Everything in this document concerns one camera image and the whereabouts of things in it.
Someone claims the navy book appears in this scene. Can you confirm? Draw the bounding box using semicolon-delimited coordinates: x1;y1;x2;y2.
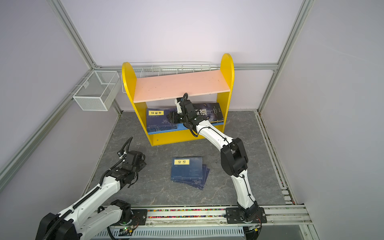
171;157;203;181
146;108;178;134

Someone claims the dark wolf cover book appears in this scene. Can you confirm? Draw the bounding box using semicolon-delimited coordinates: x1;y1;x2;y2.
193;103;224;124

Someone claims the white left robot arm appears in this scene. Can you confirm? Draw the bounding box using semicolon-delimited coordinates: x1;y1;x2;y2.
36;151;147;240

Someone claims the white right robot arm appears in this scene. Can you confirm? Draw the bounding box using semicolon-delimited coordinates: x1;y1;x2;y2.
167;94;266;225

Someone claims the yellow wooden bookshelf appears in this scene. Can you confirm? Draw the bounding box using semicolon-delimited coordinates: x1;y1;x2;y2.
122;54;235;149

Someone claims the navy book lowest in pile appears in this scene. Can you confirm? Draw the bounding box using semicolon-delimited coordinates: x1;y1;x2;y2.
174;164;210;191

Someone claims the white mesh basket left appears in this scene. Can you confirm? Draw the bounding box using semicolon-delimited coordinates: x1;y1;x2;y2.
73;71;121;112

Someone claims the white wire basket rear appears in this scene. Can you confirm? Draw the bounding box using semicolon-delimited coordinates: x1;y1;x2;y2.
130;62;216;78

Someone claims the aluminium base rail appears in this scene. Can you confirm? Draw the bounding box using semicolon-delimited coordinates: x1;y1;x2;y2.
95;205;319;240

